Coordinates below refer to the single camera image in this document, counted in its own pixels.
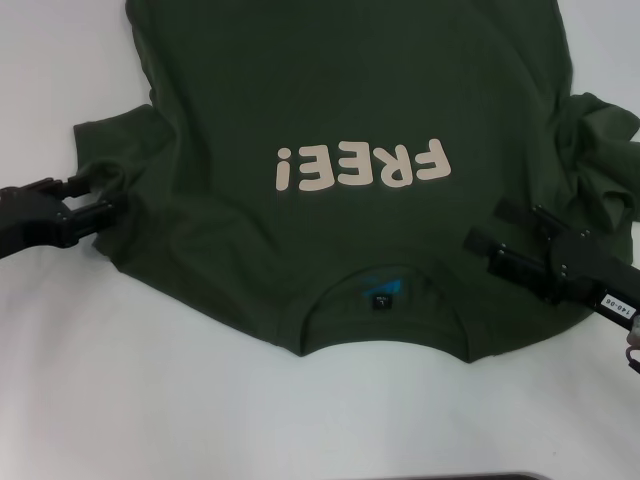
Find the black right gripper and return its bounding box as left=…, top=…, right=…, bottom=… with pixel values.
left=465, top=199, right=640, bottom=331

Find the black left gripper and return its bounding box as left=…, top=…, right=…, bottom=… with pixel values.
left=0, top=174, right=129, bottom=259

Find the dark green FREE! t-shirt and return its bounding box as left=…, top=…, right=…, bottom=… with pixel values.
left=72, top=0, right=640, bottom=364

